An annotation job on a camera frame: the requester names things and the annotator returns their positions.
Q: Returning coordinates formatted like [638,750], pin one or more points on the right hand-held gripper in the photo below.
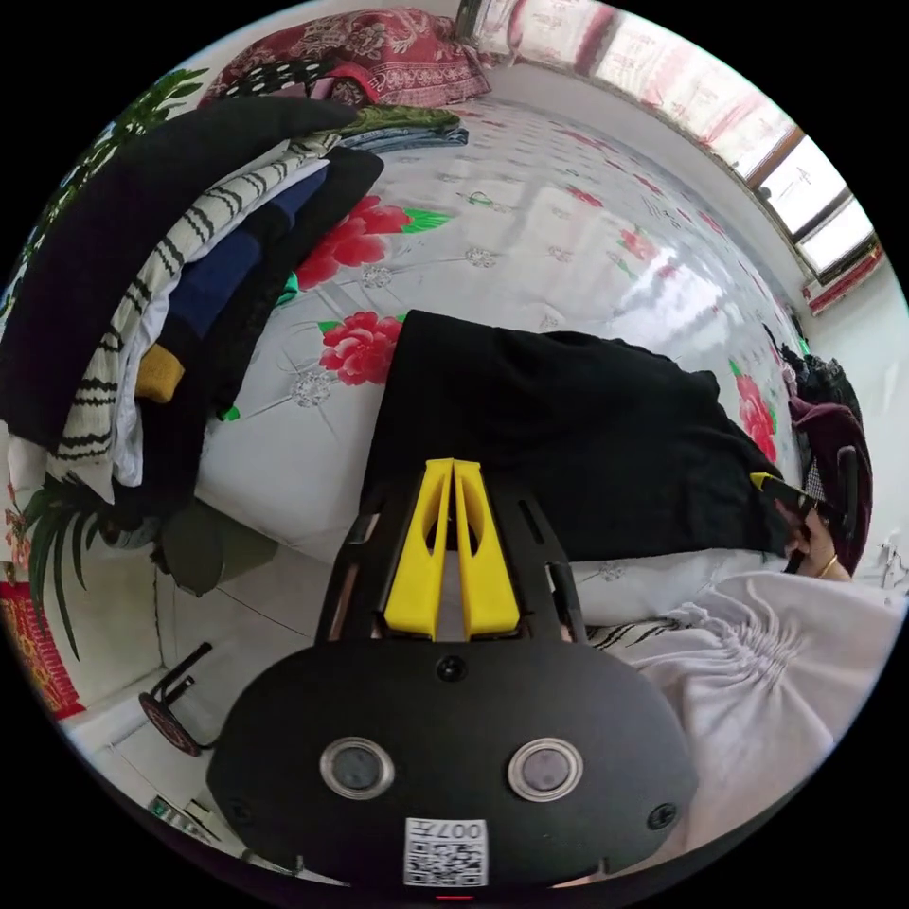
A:
[795,500]

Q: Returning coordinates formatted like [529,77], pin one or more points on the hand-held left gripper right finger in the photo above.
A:
[488,568]

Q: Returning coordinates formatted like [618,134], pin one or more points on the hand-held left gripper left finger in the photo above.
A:
[415,568]

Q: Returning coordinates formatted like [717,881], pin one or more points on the black pants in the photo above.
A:
[568,440]

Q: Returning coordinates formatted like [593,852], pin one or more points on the person's right hand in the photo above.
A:
[820,543]

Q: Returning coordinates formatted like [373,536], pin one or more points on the pile of clothes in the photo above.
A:
[106,270]
[408,128]
[827,426]

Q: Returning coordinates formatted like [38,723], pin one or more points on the person's body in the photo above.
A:
[767,675]

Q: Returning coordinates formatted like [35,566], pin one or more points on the round stool with black legs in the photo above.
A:
[174,710]

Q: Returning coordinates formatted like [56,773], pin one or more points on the bed with floral sheet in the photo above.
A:
[532,213]

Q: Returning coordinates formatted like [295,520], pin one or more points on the window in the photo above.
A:
[710,78]

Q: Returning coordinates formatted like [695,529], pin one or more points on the red patterned pillow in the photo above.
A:
[398,57]

